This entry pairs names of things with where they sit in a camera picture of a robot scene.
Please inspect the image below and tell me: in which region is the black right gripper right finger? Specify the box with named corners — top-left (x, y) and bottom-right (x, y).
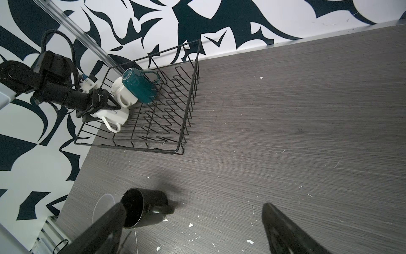
top-left (262, 203), bottom-right (330, 254)

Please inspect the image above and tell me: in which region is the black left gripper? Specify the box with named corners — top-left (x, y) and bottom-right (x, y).
top-left (76, 88), bottom-right (121, 118)

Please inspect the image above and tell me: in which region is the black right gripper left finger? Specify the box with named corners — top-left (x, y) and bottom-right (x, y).
top-left (60, 202), bottom-right (127, 254)

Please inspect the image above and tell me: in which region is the white mug red inside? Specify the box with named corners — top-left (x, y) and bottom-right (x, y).
top-left (111, 77), bottom-right (138, 108)

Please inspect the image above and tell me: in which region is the cream white ceramic mug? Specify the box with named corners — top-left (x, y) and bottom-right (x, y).
top-left (82, 108), bottom-right (129, 133)

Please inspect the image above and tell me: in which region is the green mug white inside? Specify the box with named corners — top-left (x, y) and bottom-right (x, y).
top-left (122, 68), bottom-right (161, 104)

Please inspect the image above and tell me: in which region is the black wire dish rack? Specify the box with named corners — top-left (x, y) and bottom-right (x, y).
top-left (74, 39), bottom-right (203, 155)

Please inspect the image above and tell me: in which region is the clear glass cup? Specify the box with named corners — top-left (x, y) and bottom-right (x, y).
top-left (92, 193), bottom-right (118, 223)

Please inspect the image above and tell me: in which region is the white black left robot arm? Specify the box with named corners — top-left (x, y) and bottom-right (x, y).
top-left (1, 30), bottom-right (121, 117)

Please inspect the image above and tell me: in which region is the black ceramic mug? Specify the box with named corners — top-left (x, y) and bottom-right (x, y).
top-left (121, 188), bottom-right (175, 229)

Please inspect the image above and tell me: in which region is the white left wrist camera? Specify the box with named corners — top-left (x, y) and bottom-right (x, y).
top-left (79, 74), bottom-right (102, 94)

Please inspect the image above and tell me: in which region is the white slotted cable duct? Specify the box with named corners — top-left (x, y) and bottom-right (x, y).
top-left (30, 217), bottom-right (72, 254)

